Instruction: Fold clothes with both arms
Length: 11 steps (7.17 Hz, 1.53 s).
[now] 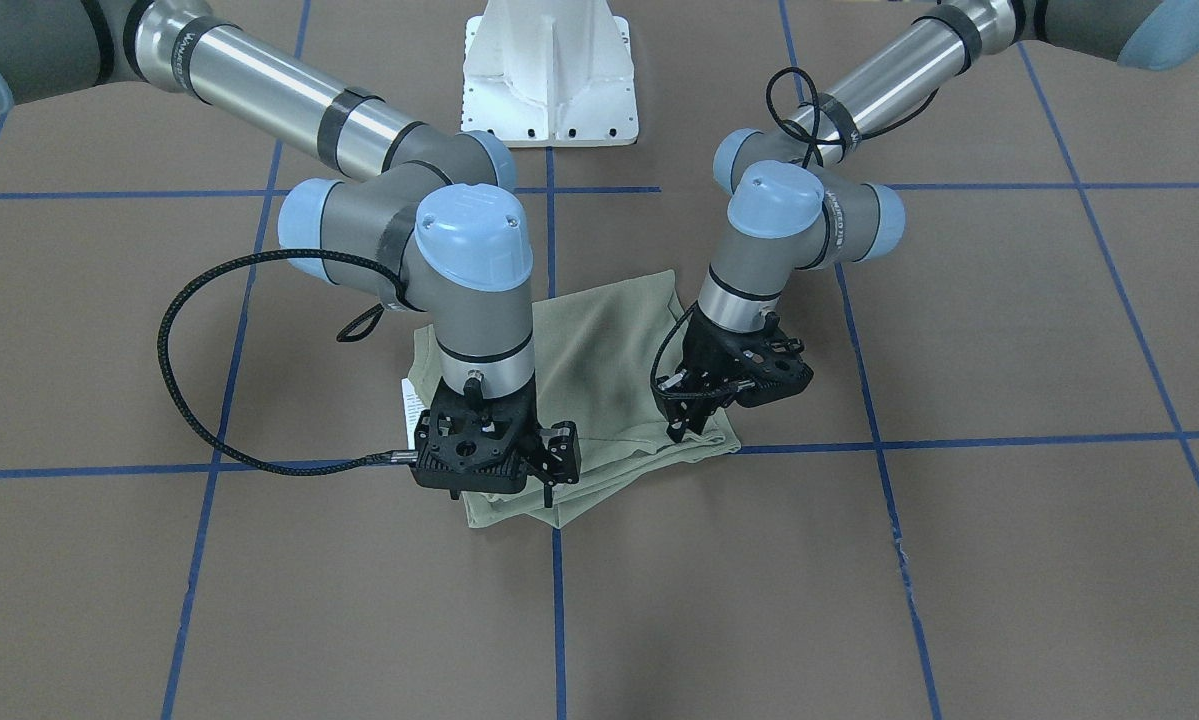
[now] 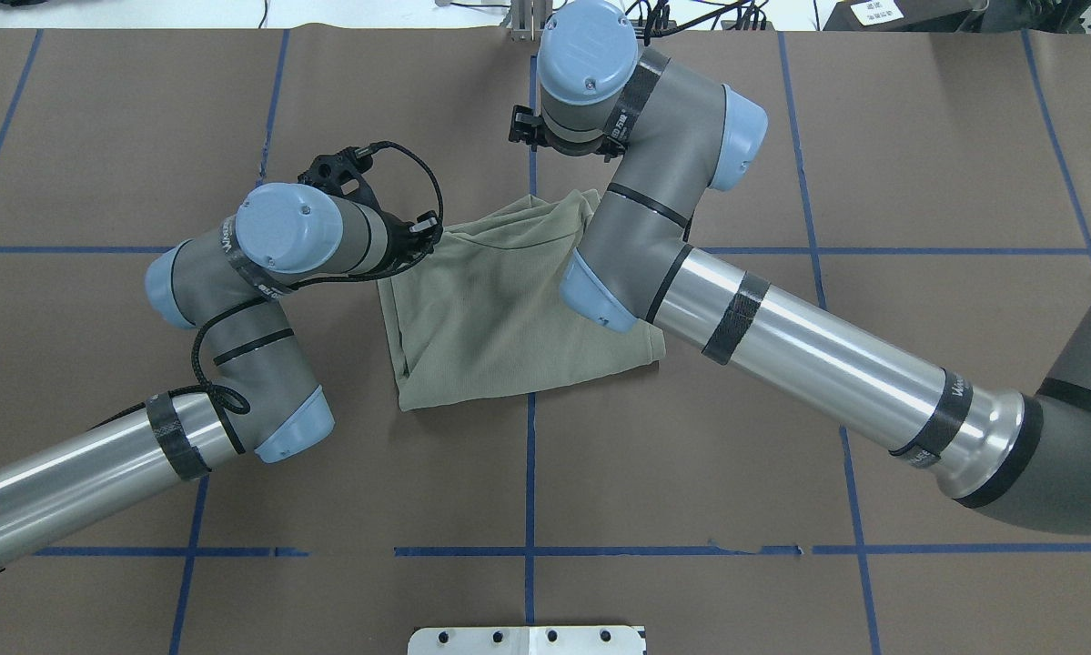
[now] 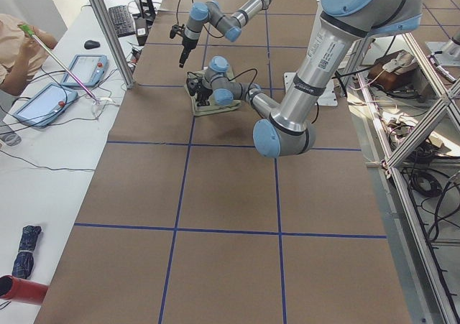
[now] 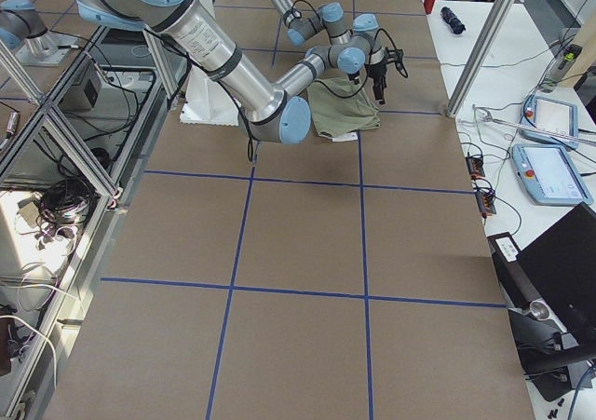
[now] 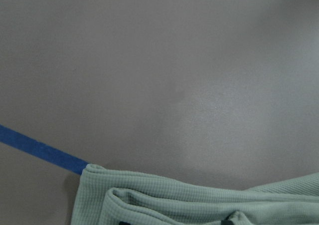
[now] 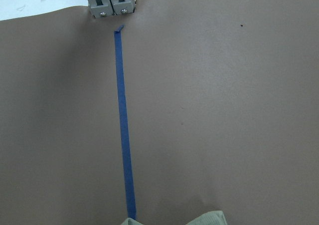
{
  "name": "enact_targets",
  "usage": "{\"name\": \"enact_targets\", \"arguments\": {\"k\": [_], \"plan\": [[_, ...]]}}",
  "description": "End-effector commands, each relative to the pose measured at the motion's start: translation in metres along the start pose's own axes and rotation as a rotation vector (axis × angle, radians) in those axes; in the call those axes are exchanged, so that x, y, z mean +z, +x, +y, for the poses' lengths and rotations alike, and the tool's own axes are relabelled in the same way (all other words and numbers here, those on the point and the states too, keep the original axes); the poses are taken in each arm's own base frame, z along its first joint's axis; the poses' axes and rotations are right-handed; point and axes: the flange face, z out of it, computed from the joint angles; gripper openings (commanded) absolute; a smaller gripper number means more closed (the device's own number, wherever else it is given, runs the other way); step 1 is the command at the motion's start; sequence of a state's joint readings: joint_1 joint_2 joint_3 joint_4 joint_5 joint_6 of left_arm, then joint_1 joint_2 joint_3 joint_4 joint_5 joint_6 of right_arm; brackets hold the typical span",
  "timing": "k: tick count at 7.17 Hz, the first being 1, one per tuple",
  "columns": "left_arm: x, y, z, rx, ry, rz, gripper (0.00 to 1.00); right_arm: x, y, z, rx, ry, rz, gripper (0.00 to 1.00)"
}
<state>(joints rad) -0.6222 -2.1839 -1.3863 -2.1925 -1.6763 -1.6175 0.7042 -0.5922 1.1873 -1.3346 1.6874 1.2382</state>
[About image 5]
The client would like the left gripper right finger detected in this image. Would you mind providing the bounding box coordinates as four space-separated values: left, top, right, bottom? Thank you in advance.
220 219 234 225

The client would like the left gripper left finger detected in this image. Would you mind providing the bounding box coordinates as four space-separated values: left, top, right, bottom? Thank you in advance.
119 221 129 225

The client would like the olive green long-sleeve shirt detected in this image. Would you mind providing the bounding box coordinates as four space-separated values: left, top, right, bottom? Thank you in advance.
71 164 319 225

